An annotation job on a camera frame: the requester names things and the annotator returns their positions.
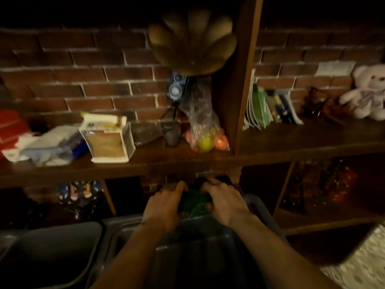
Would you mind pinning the pale patterned rug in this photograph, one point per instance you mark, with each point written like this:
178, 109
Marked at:
361, 264

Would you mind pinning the dark plastic tub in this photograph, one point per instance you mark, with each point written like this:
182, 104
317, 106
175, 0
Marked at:
207, 255

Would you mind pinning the colourful patterned bag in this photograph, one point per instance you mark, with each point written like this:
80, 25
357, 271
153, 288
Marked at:
79, 192

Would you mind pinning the white paper label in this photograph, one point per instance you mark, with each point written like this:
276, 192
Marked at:
335, 68

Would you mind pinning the metal sink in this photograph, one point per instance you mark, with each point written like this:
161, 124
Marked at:
120, 234

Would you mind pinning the dark wooden shelf unit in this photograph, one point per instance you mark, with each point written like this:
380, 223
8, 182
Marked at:
300, 144

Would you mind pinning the red box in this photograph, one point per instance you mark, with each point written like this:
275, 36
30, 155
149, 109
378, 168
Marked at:
12, 127

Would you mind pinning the red patterned dark bag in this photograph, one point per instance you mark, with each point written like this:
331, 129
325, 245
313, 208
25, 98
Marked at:
323, 185

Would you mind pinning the grey transparent packet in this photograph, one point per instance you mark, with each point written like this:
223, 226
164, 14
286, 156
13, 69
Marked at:
146, 132

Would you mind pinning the person's right hand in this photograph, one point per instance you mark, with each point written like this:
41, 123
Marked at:
225, 203

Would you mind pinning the white and tan carton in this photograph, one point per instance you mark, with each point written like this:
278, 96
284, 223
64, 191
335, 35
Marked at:
106, 138

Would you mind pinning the dark brown figurine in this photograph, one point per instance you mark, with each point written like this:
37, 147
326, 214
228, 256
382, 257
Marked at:
320, 105

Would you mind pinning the white crumpled plastic bag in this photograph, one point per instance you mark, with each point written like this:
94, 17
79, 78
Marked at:
49, 145

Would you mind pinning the row of books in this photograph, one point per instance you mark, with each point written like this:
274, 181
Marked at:
270, 106

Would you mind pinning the grey plastic basin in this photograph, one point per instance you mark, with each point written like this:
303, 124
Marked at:
51, 255

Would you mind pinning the pumpkin-shaped brown ornament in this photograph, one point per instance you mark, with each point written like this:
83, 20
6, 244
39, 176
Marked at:
192, 42

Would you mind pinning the clear plastic bag of fruit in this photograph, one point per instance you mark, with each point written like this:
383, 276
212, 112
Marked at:
204, 126

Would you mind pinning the green leafy vegetable bunch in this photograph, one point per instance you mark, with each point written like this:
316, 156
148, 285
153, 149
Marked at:
194, 203

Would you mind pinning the small blue camera gadget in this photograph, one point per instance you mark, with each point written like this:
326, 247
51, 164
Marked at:
176, 87

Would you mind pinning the person's left thumb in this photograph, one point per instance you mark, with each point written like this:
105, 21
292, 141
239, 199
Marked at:
180, 189

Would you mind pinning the person's right thumb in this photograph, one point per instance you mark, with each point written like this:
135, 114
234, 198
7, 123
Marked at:
208, 188

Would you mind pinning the person's right forearm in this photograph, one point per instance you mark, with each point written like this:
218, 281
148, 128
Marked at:
276, 258

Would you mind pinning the person's left forearm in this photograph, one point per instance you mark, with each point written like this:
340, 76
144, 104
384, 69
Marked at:
132, 261

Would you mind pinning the white teddy bear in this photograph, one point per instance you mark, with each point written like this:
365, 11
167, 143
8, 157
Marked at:
365, 93

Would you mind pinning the person's left hand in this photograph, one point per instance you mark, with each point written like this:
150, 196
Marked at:
162, 209

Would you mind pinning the dark small cup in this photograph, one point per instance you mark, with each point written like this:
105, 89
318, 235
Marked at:
171, 133

